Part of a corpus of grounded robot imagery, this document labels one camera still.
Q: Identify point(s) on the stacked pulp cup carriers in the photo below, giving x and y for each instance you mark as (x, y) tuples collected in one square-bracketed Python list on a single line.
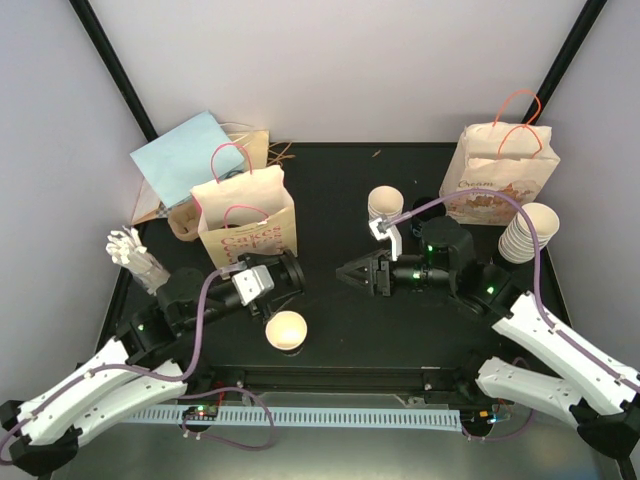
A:
[(183, 220)]

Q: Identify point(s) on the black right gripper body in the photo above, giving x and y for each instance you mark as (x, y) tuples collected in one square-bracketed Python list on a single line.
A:
[(383, 261)]

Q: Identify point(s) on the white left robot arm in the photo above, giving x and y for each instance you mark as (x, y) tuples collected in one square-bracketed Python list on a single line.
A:
[(150, 360)]

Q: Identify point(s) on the black sleeved paper cup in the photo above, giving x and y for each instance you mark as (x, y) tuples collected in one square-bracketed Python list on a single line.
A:
[(286, 331)]

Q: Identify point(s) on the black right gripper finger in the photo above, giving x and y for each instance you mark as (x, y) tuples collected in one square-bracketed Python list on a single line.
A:
[(358, 269), (360, 281)]

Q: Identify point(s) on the tall stack paper cups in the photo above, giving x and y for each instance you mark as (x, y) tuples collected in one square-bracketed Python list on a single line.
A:
[(527, 234)]

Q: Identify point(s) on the brown kraft paper bag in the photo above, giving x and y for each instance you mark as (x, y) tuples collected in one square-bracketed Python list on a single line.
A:
[(257, 143)]

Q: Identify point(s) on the light blue slotted cable duct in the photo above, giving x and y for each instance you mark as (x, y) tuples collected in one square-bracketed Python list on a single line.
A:
[(289, 417)]

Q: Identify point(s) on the Cream Bear printed paper bag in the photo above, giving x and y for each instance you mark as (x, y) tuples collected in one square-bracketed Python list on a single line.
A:
[(515, 159)]

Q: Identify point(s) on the small stack paper cups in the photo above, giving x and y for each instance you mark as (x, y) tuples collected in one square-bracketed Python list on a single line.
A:
[(385, 201)]

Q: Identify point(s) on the light blue paper bag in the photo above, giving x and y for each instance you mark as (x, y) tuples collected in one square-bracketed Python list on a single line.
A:
[(191, 154)]

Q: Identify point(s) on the cream paper bag pink sides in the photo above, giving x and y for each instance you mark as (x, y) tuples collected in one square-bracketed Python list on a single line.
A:
[(251, 212)]

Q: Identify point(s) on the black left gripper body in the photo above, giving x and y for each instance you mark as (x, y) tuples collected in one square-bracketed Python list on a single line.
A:
[(258, 310)]

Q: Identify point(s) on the patterned flat paper bag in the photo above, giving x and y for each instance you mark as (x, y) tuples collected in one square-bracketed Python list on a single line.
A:
[(148, 206)]

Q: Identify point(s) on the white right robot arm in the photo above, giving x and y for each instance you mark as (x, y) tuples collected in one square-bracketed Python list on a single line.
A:
[(589, 390)]

